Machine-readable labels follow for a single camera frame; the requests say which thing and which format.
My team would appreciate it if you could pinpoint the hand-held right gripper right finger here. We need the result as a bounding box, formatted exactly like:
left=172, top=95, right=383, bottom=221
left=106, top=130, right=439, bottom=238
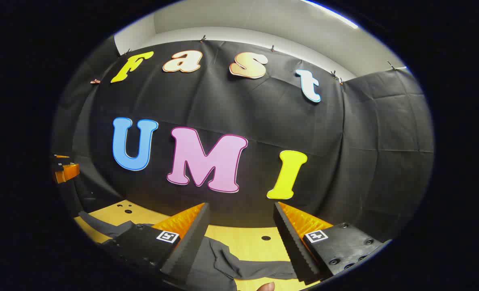
left=273, top=202, right=385, bottom=283

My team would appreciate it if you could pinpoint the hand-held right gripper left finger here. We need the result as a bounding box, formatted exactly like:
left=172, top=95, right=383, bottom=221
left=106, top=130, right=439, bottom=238
left=102, top=202, right=211, bottom=285

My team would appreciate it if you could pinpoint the dark grey polo shirt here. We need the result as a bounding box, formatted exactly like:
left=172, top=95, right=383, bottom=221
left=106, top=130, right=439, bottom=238
left=79, top=210, right=298, bottom=291

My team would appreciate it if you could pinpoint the black backdrop cloth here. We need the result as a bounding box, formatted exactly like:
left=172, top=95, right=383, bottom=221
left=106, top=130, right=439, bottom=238
left=51, top=34, right=435, bottom=243

